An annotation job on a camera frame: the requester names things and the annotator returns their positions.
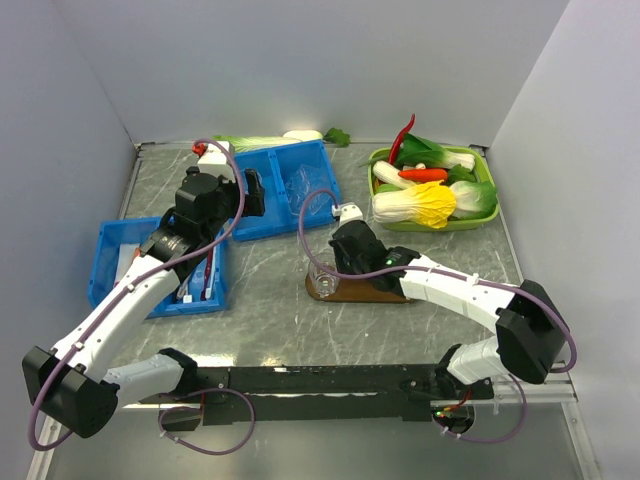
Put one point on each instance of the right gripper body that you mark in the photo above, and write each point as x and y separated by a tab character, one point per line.
344	265

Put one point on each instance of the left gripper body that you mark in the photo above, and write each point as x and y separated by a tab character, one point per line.
229	206

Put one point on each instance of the clear faceted plastic cup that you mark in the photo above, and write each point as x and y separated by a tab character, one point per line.
322	284

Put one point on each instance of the clear plastic tray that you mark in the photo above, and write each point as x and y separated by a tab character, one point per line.
299	183

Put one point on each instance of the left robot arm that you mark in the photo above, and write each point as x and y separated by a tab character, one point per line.
73	381

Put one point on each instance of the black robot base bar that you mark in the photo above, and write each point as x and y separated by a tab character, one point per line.
404	391

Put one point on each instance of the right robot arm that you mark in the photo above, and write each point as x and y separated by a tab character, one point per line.
527	333

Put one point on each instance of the wooden oval tray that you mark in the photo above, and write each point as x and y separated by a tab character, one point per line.
355	291

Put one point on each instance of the white toothbrush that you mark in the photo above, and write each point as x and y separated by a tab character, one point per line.
182	294

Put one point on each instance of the red toothbrush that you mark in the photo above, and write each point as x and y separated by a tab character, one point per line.
208	277

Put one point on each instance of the green napa cabbage toy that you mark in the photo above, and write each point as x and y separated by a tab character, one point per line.
251	143

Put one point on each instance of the white corn toy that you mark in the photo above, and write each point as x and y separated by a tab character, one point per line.
387	173

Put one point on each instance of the blue bin with cups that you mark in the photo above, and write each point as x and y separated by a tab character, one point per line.
272	164

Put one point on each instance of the yellow napa cabbage toy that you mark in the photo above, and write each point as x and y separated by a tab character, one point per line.
428	204

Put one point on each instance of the orange carrot toy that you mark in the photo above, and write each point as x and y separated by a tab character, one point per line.
424	175

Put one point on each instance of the blue bin with toiletries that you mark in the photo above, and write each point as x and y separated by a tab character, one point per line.
114	233

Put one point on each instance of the red chili pepper toy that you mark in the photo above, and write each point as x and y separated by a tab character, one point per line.
397	144

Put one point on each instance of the green bok choy toy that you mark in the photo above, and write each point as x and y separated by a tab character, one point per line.
414	150

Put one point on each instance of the green leaf toy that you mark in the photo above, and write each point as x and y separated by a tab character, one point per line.
337	137

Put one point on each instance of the white radish toy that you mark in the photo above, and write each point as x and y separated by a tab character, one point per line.
303	135

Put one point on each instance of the green white cabbage toy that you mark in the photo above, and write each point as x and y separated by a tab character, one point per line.
474	200

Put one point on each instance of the green vegetable basket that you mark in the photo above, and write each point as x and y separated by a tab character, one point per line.
481	172

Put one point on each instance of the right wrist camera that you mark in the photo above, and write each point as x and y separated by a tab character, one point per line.
346	212

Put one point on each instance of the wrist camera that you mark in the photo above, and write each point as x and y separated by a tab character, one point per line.
212	161
346	212

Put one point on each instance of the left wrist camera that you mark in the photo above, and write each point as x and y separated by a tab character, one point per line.
212	161

